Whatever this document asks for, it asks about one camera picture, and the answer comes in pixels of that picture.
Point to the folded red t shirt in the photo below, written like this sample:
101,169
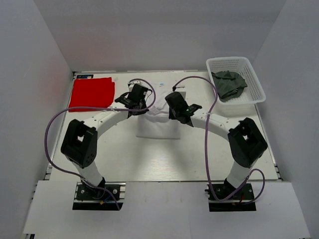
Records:
97,93

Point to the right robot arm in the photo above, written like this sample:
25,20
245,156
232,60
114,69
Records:
246,142

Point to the white t shirt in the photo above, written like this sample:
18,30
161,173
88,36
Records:
155,124

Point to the blue label sticker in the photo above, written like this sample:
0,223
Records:
86,76

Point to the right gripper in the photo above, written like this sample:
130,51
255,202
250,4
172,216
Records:
172,115

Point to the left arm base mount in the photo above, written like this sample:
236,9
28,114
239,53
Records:
92,199

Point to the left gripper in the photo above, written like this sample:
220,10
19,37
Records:
141,112

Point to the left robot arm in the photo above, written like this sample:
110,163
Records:
81,139

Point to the dark grey t shirt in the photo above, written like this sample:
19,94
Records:
229,84

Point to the white plastic basket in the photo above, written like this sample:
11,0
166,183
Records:
252,94

